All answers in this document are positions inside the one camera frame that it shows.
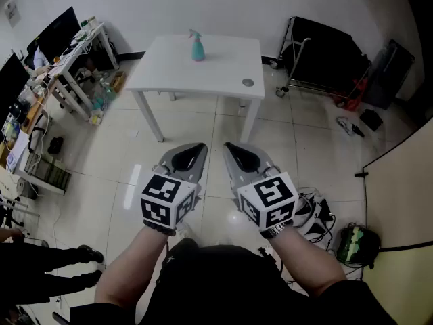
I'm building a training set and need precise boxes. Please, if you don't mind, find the white and black cloth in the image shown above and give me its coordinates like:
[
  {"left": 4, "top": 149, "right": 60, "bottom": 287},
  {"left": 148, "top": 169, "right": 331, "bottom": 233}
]
[{"left": 335, "top": 116, "right": 366, "bottom": 139}]

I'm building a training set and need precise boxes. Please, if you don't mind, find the white desk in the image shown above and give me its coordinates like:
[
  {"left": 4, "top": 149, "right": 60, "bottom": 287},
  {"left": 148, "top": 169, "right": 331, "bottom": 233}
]
[{"left": 46, "top": 21, "right": 120, "bottom": 122}]

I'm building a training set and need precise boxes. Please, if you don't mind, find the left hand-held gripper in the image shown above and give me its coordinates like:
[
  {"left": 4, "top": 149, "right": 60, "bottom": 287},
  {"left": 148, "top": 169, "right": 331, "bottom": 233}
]
[{"left": 140, "top": 142, "right": 208, "bottom": 232}]

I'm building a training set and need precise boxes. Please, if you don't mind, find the person's white shoe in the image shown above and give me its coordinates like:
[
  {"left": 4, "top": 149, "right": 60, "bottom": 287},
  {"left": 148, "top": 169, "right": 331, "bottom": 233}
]
[{"left": 175, "top": 221, "right": 194, "bottom": 240}]

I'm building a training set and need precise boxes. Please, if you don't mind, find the green and black device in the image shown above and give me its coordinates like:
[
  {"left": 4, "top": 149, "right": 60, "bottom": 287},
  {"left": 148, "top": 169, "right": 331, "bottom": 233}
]
[{"left": 337, "top": 224, "right": 382, "bottom": 267}]

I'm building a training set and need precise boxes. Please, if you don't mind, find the person's left forearm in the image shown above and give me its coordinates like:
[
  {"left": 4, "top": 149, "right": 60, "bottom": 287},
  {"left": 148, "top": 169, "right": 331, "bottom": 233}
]
[{"left": 94, "top": 225, "right": 177, "bottom": 309}]

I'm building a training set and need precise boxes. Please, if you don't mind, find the clear green plastic bottle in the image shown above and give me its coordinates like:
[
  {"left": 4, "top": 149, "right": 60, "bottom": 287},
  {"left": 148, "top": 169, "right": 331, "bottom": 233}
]
[{"left": 101, "top": 81, "right": 118, "bottom": 102}]

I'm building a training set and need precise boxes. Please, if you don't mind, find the beige board with black edge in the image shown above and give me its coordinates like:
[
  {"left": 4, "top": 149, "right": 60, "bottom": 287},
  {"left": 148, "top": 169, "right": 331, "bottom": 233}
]
[{"left": 354, "top": 116, "right": 433, "bottom": 325}]

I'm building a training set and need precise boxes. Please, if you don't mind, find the red plastic bag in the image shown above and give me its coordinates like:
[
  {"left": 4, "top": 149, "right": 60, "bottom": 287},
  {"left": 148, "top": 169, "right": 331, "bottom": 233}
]
[{"left": 332, "top": 77, "right": 368, "bottom": 112}]

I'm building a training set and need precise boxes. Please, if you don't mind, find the black beaded bracelet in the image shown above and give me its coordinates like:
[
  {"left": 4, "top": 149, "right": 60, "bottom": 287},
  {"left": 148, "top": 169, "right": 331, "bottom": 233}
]
[{"left": 143, "top": 219, "right": 177, "bottom": 237}]

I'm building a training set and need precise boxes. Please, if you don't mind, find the person's right forearm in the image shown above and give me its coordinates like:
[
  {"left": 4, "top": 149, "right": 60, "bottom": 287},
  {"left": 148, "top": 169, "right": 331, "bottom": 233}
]
[{"left": 270, "top": 227, "right": 348, "bottom": 297}]

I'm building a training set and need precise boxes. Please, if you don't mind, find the yellow wooden box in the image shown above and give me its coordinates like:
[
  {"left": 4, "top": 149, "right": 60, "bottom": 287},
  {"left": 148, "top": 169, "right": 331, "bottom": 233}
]
[{"left": 111, "top": 70, "right": 127, "bottom": 93}]

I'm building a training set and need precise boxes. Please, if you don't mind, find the white table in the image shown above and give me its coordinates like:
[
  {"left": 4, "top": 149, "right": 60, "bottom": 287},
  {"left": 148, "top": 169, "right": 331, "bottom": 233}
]
[{"left": 125, "top": 34, "right": 266, "bottom": 144}]

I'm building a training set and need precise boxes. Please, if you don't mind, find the dark grey bin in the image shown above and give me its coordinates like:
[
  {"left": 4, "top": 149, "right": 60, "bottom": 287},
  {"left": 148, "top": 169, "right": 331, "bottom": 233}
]
[{"left": 363, "top": 39, "right": 416, "bottom": 111}]

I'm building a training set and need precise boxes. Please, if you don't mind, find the white and black device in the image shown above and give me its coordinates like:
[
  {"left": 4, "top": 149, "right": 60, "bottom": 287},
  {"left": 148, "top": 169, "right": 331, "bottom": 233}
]
[{"left": 293, "top": 186, "right": 336, "bottom": 247}]

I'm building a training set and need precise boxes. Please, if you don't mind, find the metal wristwatch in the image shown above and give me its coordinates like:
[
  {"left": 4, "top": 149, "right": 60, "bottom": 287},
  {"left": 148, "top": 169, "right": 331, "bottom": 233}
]
[{"left": 259, "top": 219, "right": 294, "bottom": 240}]

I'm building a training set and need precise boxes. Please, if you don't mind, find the black pouch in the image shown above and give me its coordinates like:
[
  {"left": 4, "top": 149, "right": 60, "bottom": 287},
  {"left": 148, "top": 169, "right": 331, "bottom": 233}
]
[{"left": 359, "top": 108, "right": 384, "bottom": 132}]

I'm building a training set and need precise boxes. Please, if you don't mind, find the black folding cart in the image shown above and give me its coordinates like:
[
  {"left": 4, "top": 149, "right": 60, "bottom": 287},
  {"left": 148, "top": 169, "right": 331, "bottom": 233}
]
[{"left": 275, "top": 16, "right": 371, "bottom": 98}]

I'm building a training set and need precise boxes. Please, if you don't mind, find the black wire basket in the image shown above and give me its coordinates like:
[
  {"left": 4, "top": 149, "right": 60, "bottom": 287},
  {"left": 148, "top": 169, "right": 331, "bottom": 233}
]
[{"left": 23, "top": 152, "right": 72, "bottom": 195}]

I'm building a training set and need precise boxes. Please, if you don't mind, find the black dumbbell pair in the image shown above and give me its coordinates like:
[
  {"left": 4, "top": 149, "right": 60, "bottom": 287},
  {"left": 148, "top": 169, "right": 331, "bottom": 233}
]
[{"left": 47, "top": 136, "right": 65, "bottom": 156}]

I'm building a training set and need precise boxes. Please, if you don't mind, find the white wall notice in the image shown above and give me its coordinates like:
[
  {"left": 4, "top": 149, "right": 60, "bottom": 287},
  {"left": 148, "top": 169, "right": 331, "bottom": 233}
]
[{"left": 3, "top": 0, "right": 22, "bottom": 28}]

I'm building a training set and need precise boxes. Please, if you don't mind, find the cluttered wooden desk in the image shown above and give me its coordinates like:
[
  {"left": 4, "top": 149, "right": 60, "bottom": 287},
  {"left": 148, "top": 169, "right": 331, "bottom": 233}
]
[{"left": 0, "top": 79, "right": 52, "bottom": 182}]

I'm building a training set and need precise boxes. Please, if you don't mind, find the teal spray bottle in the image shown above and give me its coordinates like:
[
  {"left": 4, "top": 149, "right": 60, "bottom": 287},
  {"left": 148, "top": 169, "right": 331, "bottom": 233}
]
[{"left": 191, "top": 40, "right": 206, "bottom": 62}]

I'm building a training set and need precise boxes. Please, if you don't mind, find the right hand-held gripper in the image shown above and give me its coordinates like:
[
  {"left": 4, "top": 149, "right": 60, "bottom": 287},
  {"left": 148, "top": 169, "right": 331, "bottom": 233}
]
[{"left": 222, "top": 142, "right": 300, "bottom": 232}]

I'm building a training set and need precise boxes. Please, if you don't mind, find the black monitor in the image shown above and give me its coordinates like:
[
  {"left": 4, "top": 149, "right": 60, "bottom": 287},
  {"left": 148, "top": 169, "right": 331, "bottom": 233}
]
[
  {"left": 0, "top": 52, "right": 31, "bottom": 125},
  {"left": 26, "top": 5, "right": 83, "bottom": 64}
]

